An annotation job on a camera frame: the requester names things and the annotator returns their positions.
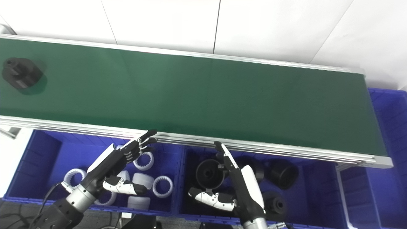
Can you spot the green conveyor belt with aluminium frame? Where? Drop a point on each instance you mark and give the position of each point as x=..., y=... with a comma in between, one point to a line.
x=197, y=95

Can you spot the black flanged hub part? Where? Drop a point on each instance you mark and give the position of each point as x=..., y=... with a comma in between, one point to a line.
x=276, y=205
x=283, y=174
x=208, y=174
x=258, y=170
x=21, y=73

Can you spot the empty blue bin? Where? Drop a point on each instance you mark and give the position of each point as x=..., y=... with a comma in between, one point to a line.
x=388, y=152

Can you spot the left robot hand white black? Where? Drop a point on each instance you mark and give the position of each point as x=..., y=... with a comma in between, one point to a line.
x=109, y=163

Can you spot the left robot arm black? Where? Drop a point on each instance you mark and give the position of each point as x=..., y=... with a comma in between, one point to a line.
x=65, y=210

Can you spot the aluminium conveyor leg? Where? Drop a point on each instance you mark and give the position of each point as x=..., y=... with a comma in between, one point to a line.
x=11, y=131

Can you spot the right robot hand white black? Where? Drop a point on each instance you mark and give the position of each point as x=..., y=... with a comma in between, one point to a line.
x=246, y=187

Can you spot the blue bin with white parts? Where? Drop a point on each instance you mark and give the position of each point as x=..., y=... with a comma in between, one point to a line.
x=41, y=159

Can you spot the white cylinder part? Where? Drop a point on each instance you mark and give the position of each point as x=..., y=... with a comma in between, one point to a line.
x=139, y=203
x=119, y=147
x=125, y=174
x=144, y=179

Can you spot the blue bin with black parts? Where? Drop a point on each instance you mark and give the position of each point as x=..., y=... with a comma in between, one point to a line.
x=318, y=190

